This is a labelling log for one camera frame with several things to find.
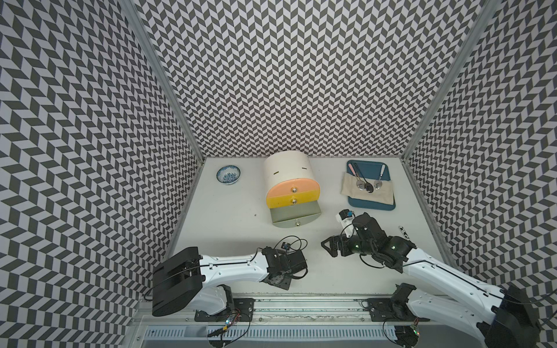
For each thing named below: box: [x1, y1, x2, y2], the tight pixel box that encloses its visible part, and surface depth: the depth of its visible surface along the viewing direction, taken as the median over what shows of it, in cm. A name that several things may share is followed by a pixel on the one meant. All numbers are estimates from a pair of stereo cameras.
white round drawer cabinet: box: [263, 150, 320, 198], surface depth 89 cm
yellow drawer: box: [265, 192, 321, 209], surface depth 89 cm
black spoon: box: [354, 162, 374, 194], surface depth 108 cm
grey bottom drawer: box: [269, 200, 323, 229], surface depth 91 cm
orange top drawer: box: [266, 178, 321, 198], surface depth 83 cm
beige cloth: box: [340, 171, 394, 206], surface depth 105 cm
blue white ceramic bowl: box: [216, 165, 242, 185], surface depth 110 cm
